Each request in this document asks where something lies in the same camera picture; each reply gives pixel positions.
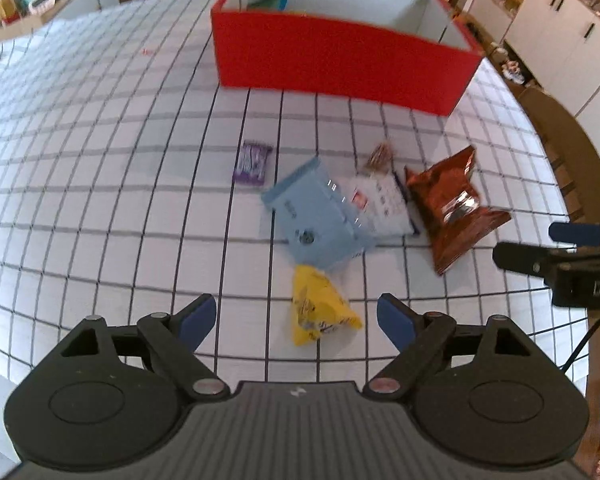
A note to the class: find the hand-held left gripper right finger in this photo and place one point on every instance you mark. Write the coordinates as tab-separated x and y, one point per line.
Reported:
395	320

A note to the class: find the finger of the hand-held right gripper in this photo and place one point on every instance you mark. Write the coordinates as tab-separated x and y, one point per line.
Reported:
525	259
580	234

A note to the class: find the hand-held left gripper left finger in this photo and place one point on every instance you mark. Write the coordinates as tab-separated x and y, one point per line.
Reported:
197	320

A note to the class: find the yellow snack packet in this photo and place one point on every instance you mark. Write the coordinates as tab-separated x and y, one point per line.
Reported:
317	310

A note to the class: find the orange brown chip bag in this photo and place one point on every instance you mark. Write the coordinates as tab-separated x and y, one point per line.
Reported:
445	220

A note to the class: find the white snack packet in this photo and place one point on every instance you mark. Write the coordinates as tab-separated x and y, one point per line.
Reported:
385	205

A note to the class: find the light blue snack packet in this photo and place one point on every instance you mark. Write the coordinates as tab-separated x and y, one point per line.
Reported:
320	220

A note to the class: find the small brown snack packet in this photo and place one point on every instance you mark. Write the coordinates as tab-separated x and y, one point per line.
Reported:
380	156

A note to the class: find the purple candy packet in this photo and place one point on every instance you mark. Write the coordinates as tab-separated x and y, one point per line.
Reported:
252	162

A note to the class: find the red cardboard box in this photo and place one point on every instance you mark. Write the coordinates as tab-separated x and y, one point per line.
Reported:
330	60

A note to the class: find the dark green snack packet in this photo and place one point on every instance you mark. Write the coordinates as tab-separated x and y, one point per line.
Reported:
272	2

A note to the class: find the white checked tablecloth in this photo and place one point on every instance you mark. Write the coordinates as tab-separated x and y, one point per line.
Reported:
105	160

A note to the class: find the white lower cabinet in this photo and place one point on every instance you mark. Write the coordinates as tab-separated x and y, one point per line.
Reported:
555	30

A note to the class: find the white side cabinet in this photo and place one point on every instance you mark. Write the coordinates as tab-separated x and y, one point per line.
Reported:
55	17

